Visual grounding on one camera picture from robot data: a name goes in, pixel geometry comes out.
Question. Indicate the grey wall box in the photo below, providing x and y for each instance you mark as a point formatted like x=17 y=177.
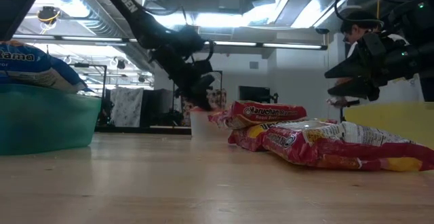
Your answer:
x=253 y=64

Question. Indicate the black ceiling device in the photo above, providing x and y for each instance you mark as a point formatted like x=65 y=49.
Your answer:
x=47 y=13

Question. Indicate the black cabinet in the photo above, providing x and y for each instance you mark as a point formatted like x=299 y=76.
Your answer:
x=156 y=107

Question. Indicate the teal plastic container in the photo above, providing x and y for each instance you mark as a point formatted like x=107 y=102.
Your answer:
x=44 y=122

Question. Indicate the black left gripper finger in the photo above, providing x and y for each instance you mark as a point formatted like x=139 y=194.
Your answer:
x=195 y=102
x=206 y=101

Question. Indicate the orange Maruchan noodle pack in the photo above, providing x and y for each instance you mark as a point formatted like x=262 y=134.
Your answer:
x=198 y=109

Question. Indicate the black monitor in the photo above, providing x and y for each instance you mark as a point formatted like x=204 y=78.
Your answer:
x=254 y=94

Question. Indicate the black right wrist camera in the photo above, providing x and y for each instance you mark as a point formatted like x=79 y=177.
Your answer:
x=374 y=44

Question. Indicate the black ceiling camera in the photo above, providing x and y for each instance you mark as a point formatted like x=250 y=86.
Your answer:
x=322 y=31

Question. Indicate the clear plastic container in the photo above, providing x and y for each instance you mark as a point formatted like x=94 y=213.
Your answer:
x=203 y=125

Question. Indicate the blue Maruchan noodle pack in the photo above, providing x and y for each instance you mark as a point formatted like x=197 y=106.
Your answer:
x=34 y=64

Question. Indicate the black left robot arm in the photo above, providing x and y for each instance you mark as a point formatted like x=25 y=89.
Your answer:
x=125 y=3

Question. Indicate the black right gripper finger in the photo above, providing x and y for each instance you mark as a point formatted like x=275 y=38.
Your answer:
x=363 y=90
x=354 y=68

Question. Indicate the white patterned cloth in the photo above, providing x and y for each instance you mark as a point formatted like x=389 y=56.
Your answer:
x=127 y=107

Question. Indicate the long ceiling light bar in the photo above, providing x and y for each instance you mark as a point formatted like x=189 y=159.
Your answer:
x=91 y=38

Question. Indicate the red white patterned stack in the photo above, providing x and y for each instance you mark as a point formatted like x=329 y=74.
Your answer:
x=218 y=100

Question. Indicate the person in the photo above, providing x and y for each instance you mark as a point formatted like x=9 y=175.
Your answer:
x=356 y=30

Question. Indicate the yellow plastic container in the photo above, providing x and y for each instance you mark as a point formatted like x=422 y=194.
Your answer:
x=390 y=118

